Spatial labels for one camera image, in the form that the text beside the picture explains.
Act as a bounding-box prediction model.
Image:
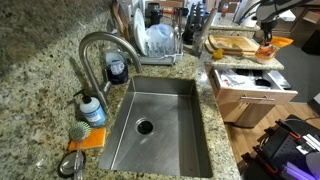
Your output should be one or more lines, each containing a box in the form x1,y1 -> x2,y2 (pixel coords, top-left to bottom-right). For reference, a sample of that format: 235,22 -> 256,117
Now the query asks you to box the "large bamboo cutting board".
204,38 -> 264,57

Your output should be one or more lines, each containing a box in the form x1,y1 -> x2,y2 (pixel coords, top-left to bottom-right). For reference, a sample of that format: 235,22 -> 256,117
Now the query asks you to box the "brushed steel faucet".
78,30 -> 144,111

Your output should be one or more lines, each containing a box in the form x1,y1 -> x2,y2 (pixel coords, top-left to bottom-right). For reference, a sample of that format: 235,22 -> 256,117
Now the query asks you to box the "metal drawer handle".
239,95 -> 276,102

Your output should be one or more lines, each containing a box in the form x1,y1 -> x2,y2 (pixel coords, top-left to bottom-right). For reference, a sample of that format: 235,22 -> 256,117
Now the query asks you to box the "round dish brush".
68,120 -> 92,180

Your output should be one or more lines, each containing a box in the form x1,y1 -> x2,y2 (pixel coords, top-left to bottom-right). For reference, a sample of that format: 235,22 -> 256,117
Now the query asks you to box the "black travel mug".
145,2 -> 164,28

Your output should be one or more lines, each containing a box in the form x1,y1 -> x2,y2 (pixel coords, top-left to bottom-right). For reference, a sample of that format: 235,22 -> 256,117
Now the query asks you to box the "orange sponge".
68,127 -> 107,152

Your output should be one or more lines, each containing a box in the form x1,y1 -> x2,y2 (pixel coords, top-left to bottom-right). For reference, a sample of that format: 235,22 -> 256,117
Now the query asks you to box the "white cutlery tray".
214,68 -> 284,91

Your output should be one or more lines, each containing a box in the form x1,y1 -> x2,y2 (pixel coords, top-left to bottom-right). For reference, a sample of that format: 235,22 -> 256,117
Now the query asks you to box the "orange snack pack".
254,35 -> 294,64

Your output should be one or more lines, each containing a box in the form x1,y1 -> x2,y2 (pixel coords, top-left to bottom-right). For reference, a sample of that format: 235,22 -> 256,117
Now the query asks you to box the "open wooden drawer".
205,64 -> 299,107

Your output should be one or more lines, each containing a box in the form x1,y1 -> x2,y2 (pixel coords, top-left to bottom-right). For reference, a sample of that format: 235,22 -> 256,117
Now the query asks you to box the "dark liquid soap bottle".
104,43 -> 130,85

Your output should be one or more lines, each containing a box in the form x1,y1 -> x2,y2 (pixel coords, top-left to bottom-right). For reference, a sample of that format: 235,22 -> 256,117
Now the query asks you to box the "clear plastic container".
145,23 -> 176,56

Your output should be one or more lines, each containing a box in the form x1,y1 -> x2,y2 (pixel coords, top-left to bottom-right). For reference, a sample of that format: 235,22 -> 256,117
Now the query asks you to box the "light wood base cabinet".
218,99 -> 277,129

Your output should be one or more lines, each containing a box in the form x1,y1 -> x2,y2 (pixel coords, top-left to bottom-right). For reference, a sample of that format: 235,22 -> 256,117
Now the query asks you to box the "grey dish rack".
128,33 -> 185,66

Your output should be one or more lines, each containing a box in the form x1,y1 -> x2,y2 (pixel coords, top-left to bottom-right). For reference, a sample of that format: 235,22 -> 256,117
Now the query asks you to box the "wooden spoon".
111,1 -> 123,34
118,6 -> 132,41

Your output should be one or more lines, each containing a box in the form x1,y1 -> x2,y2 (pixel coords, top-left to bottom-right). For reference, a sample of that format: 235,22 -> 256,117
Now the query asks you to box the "clear drinking glass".
190,35 -> 205,57

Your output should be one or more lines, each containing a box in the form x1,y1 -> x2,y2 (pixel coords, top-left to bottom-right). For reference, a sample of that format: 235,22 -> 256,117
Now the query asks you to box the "stainless steel sink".
98,76 -> 214,178

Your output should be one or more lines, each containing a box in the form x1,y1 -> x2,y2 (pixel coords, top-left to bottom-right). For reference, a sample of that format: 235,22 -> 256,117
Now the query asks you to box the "orange black clamp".
276,119 -> 303,141
253,145 -> 279,176

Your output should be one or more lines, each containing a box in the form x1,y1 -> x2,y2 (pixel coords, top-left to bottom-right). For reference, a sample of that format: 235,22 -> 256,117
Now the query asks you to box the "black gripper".
261,19 -> 278,46

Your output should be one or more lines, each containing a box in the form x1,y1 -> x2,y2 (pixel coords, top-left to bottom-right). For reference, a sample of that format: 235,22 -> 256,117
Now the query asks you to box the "black round drawer object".
254,77 -> 273,88

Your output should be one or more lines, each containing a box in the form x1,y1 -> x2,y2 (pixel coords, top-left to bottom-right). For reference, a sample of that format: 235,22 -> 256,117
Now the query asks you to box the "black knife block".
182,1 -> 208,46

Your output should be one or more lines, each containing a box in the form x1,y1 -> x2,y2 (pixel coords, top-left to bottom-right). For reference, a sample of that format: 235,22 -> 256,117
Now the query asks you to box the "blue label soap pump bottle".
73,89 -> 108,128

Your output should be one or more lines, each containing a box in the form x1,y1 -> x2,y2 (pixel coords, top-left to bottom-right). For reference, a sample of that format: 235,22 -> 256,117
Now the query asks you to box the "white plate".
133,8 -> 149,56

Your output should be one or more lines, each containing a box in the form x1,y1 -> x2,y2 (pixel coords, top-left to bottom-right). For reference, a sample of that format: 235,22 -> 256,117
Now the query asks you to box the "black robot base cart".
241,114 -> 320,180

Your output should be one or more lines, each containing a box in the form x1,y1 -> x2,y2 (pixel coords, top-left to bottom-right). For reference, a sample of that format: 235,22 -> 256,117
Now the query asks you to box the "yellow rubber duck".
212,48 -> 225,60

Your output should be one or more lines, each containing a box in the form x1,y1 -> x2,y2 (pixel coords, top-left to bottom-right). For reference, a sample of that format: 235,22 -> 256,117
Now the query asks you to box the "small bamboo cutting board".
208,34 -> 260,52

